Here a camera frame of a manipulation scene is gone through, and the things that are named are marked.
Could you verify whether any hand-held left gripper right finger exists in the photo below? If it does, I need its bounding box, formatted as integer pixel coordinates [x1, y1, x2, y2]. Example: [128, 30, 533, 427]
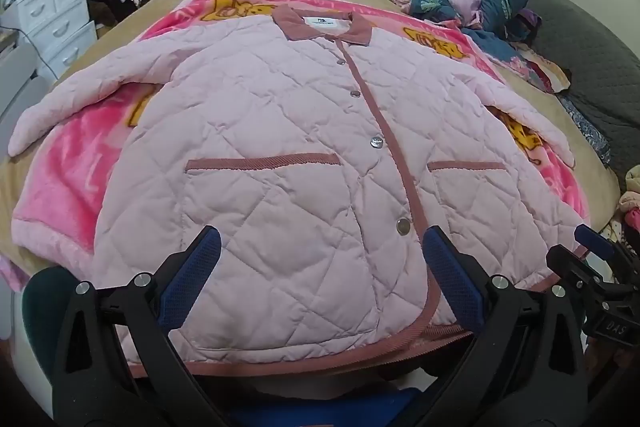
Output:
[421, 224, 588, 427]

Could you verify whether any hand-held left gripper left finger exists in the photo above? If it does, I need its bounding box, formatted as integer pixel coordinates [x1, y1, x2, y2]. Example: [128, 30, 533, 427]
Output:
[52, 224, 236, 427]

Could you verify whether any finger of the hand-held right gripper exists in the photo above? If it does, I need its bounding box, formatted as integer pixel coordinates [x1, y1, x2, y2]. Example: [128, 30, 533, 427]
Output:
[574, 224, 640, 270]
[546, 246, 611, 295]

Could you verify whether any pink quilted jacket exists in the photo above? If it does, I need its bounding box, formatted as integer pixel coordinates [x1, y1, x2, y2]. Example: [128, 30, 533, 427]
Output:
[7, 4, 593, 363]

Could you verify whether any pile of pastel clothes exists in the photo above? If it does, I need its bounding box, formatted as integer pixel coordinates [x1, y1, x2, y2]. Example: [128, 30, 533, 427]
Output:
[619, 172, 640, 253]

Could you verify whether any blue patterned cloth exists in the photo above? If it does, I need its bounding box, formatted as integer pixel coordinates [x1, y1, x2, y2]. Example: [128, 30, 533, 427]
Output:
[559, 94, 612, 168]

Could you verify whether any grey quilted headboard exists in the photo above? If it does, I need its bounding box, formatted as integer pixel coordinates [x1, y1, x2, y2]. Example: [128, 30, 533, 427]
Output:
[495, 0, 640, 188]

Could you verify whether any light grey furniture panel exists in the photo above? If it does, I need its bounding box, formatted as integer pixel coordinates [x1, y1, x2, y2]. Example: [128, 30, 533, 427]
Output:
[0, 39, 42, 120]

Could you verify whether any white drawer chest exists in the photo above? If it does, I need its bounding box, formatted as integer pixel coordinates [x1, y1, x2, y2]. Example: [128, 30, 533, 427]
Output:
[0, 0, 98, 78]

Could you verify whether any black cable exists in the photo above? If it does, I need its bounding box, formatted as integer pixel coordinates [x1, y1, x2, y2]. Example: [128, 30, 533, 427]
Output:
[17, 26, 57, 80]

